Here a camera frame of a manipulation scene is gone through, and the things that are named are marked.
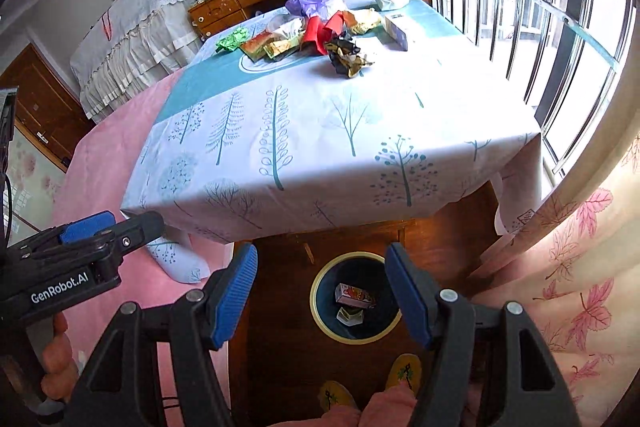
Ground wooden desk with drawers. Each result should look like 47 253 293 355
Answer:
188 0 285 39

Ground dark green carton box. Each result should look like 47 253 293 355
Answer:
336 307 363 327

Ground green crumpled paper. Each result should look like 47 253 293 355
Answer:
216 27 250 53

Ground tree print bed sheet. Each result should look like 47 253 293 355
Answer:
120 0 541 244

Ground white ruffled cloth cover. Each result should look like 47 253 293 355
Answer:
70 0 202 122

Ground black gold wrapper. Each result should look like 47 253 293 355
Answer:
324 30 374 78

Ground pink leaf print curtain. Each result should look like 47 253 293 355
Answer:
474 141 639 426

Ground white purple product box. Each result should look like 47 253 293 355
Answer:
383 14 409 51

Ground brown wooden door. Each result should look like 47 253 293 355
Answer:
1 43 96 167

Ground person's pink trouser legs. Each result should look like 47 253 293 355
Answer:
277 386 418 427

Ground strawberry duck milk carton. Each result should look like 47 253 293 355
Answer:
334 283 375 309

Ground clear plastic wrapper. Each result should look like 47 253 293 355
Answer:
266 14 307 40

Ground person's left hand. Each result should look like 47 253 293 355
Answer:
41 313 78 402

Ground yellow crumpled plastic bag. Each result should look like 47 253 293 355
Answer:
342 8 384 35

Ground red plastic bag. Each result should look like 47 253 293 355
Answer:
300 11 345 55

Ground round yellow rim trash bin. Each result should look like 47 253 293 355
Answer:
309 251 401 345

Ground purple plastic bag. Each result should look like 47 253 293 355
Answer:
285 0 347 20

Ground right yellow slipper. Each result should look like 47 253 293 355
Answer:
385 353 422 395

